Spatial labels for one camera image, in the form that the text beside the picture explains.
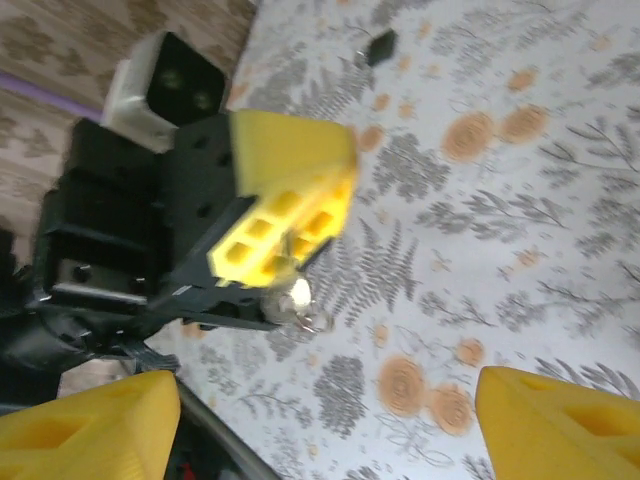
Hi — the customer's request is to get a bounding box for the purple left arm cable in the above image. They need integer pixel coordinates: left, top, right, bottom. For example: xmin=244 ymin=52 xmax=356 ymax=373
xmin=0 ymin=69 xmax=109 ymax=119

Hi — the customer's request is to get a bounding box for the floral patterned table cover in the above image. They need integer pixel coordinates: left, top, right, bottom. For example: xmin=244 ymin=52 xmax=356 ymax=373
xmin=144 ymin=0 xmax=640 ymax=480

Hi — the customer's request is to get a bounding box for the silver key with rings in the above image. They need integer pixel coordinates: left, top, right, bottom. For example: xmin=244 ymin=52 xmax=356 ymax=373
xmin=262 ymin=244 xmax=337 ymax=335

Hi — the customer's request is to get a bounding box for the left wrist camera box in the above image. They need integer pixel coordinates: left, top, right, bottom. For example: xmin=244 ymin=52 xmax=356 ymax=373
xmin=102 ymin=30 xmax=227 ymax=154

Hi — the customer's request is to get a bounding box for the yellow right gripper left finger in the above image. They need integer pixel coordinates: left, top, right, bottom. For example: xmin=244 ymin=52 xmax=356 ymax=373
xmin=0 ymin=369 xmax=182 ymax=480

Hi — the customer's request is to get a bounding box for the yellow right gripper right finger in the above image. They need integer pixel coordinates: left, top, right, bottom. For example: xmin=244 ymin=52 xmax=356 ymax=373
xmin=473 ymin=365 xmax=640 ymax=480

